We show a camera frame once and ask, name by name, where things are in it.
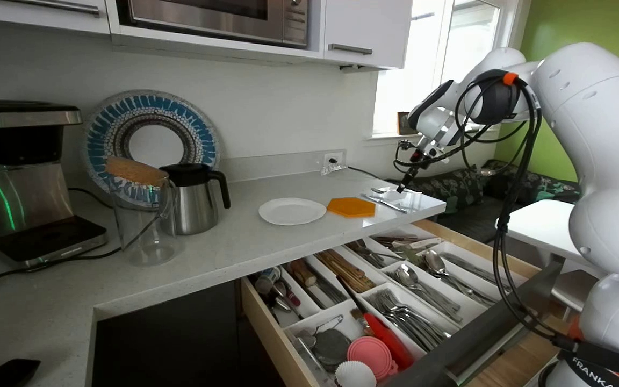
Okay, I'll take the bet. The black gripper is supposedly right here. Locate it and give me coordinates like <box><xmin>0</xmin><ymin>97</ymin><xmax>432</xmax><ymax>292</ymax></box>
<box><xmin>393</xmin><ymin>135</ymin><xmax>443</xmax><ymax>188</ymax></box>

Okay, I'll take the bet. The large steel spoon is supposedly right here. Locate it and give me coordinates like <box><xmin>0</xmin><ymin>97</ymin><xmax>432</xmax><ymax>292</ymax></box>
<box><xmin>366</xmin><ymin>187</ymin><xmax>413</xmax><ymax>213</ymax></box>

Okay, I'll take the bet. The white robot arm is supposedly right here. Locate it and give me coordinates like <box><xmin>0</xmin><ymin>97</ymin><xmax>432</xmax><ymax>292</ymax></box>
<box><xmin>409</xmin><ymin>42</ymin><xmax>619</xmax><ymax>387</ymax></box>

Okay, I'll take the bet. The steel spoon cluster middle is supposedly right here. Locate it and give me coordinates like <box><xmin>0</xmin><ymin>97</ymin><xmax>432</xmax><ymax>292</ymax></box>
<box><xmin>389</xmin><ymin>256</ymin><xmax>498</xmax><ymax>323</ymax></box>

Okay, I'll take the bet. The wooden kitchen drawer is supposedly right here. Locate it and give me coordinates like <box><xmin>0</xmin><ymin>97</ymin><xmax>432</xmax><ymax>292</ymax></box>
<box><xmin>242</xmin><ymin>221</ymin><xmax>565</xmax><ymax>387</ymax></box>

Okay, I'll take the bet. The orange sponge cloth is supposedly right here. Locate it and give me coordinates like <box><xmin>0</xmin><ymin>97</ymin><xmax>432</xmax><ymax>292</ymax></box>
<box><xmin>328</xmin><ymin>198</ymin><xmax>377</xmax><ymax>218</ymax></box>

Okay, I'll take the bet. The white cutlery tray organizer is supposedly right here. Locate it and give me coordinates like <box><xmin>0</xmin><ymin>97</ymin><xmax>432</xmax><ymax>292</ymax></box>
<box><xmin>242</xmin><ymin>227</ymin><xmax>501</xmax><ymax>387</ymax></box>

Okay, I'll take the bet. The white upper cabinet door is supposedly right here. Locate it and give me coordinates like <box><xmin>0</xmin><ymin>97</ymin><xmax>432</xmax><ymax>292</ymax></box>
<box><xmin>320</xmin><ymin>0</ymin><xmax>413</xmax><ymax>68</ymax></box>

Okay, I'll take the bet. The wooden chopsticks bundle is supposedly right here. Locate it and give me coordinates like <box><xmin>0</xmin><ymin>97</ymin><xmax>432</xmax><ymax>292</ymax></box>
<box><xmin>319</xmin><ymin>250</ymin><xmax>375</xmax><ymax>292</ymax></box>

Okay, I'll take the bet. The white round plate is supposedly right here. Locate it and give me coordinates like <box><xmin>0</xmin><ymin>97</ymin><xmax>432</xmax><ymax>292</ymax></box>
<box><xmin>259</xmin><ymin>198</ymin><xmax>328</xmax><ymax>225</ymax></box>

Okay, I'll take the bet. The steel forks bundle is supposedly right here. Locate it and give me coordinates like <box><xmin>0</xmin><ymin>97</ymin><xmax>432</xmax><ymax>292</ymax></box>
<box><xmin>370</xmin><ymin>290</ymin><xmax>451</xmax><ymax>351</ymax></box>

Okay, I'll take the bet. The stainless built-in microwave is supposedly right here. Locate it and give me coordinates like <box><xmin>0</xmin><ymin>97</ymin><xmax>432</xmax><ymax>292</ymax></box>
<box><xmin>116</xmin><ymin>0</ymin><xmax>309</xmax><ymax>47</ymax></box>

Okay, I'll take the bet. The red black gas lighter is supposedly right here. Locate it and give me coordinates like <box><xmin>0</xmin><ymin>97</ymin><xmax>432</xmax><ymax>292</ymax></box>
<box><xmin>341</xmin><ymin>279</ymin><xmax>413</xmax><ymax>370</ymax></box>

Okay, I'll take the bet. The steel thermal coffee carafe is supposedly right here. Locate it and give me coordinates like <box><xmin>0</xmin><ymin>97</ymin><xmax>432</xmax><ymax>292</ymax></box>
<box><xmin>164</xmin><ymin>163</ymin><xmax>230</xmax><ymax>237</ymax></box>

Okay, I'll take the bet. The white round ball object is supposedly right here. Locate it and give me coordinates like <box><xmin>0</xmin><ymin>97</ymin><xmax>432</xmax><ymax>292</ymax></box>
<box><xmin>335</xmin><ymin>361</ymin><xmax>377</xmax><ymax>387</ymax></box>

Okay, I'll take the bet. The blue patterned decorative plate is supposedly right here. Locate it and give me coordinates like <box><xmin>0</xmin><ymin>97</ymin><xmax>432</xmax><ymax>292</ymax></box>
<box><xmin>83</xmin><ymin>90</ymin><xmax>221</xmax><ymax>194</ymax></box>

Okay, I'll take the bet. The clear glass jar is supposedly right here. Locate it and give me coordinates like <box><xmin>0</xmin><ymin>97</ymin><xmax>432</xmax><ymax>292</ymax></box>
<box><xmin>105</xmin><ymin>157</ymin><xmax>176</xmax><ymax>267</ymax></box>

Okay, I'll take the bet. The silver coffee machine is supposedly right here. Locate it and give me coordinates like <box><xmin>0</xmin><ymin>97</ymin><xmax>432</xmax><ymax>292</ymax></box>
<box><xmin>0</xmin><ymin>100</ymin><xmax>109</xmax><ymax>269</ymax></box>

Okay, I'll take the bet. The white wall power socket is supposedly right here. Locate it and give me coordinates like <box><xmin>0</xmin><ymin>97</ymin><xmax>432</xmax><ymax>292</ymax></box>
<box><xmin>320</xmin><ymin>151</ymin><xmax>346</xmax><ymax>174</ymax></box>

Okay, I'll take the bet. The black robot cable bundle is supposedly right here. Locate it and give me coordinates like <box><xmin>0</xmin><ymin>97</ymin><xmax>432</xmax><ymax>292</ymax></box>
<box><xmin>392</xmin><ymin>67</ymin><xmax>619</xmax><ymax>382</ymax></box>

